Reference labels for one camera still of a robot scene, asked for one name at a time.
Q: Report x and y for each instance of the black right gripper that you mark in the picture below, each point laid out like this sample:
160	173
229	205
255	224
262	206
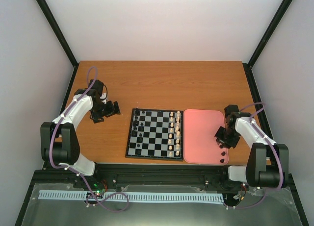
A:
226	144

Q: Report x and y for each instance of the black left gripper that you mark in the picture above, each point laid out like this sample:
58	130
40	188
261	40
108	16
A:
96	116

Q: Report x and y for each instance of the black king chess piece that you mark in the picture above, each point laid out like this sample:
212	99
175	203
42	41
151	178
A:
134	134

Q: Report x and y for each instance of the black and white chessboard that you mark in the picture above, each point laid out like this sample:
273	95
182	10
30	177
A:
158	137

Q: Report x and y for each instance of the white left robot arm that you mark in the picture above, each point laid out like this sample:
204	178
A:
59	141

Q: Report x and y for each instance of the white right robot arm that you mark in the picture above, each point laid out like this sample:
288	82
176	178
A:
267	164

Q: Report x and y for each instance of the pink plastic tray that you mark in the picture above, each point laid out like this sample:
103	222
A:
199	142

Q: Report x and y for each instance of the light blue cable duct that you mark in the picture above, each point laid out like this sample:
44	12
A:
132	197

